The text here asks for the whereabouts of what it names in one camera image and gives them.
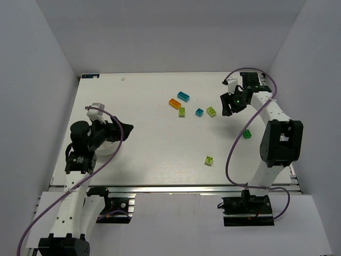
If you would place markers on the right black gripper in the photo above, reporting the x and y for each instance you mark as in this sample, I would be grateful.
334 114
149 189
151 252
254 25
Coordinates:
230 101

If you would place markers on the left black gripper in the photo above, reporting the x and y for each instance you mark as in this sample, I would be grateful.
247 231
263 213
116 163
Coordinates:
114 128

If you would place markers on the green lego brick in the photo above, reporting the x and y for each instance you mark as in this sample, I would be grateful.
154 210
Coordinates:
246 134

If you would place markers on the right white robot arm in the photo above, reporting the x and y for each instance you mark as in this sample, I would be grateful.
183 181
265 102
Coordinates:
282 138

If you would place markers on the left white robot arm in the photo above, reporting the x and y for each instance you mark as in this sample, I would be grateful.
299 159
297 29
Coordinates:
81 207

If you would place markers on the lime lego brick upper right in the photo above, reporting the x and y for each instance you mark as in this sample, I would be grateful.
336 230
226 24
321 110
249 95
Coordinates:
211 112

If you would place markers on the small blue lego brick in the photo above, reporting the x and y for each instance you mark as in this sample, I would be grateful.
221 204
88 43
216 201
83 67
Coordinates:
199 112

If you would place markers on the white divided round container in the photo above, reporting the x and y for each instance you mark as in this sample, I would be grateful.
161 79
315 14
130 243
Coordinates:
107 148

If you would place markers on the lime long lego brick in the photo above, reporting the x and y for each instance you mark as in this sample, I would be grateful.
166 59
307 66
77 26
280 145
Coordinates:
181 112

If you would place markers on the blue long lego brick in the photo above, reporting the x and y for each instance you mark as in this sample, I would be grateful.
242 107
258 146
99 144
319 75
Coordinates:
183 96

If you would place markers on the orange long lego brick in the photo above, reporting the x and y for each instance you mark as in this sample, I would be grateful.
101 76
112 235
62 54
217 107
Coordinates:
174 103

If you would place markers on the lime lego brick lower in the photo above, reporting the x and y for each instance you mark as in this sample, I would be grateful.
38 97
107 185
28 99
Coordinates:
208 161

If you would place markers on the left blue corner label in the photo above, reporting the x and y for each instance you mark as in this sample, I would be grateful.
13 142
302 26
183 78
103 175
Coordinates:
90 76

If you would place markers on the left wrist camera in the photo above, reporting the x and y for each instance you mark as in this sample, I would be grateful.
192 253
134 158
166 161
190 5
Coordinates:
95 112

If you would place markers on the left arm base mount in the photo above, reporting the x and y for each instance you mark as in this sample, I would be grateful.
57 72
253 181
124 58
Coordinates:
117 210

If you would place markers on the aluminium front rail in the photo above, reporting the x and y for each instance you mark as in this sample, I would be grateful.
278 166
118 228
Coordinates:
175 189

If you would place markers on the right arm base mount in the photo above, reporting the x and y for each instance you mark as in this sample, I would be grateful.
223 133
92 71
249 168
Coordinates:
242 212

